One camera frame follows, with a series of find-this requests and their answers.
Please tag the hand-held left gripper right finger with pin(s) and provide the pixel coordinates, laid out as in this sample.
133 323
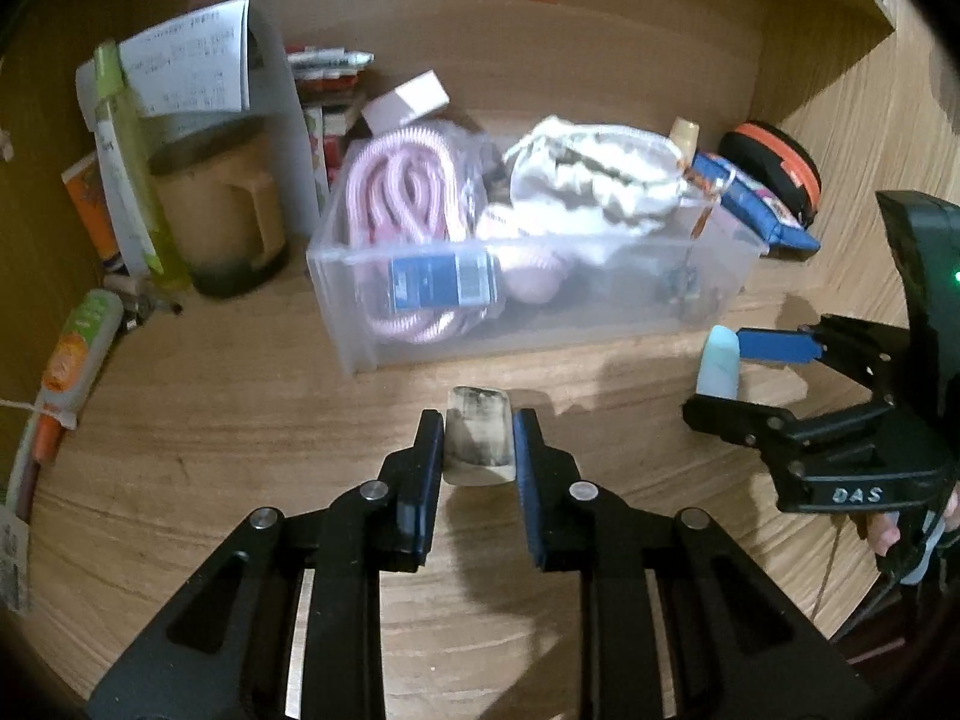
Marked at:
529 487

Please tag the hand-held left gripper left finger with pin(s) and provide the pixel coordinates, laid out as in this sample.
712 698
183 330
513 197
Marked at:
427 480

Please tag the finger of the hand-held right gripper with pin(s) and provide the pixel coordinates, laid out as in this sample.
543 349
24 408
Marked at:
780 345
731 420

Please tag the mint green eraser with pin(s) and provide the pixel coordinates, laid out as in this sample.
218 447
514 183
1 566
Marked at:
718 364

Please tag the clear plastic block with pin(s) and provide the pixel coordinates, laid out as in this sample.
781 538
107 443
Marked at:
478 442

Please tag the clear plastic container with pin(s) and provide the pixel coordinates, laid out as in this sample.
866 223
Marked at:
600 300

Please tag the person's right hand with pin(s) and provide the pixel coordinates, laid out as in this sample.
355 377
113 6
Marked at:
883 534

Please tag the blue printed pouch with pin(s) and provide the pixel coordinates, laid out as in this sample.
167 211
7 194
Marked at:
757 202

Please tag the black and orange case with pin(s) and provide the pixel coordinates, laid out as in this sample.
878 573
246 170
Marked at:
784 161

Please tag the small cream bottle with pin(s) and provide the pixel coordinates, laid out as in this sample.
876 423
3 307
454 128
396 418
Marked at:
684 136

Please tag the tan mug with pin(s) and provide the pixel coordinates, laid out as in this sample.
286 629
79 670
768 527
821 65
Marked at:
217 210

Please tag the orange and green tube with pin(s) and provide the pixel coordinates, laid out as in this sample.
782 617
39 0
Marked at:
79 352

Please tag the small white box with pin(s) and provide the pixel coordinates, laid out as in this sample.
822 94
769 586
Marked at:
409 101

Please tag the orange pen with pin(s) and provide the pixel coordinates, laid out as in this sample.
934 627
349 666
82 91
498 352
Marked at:
41 450

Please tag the light green long tube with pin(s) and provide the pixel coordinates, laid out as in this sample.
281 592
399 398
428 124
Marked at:
131 165

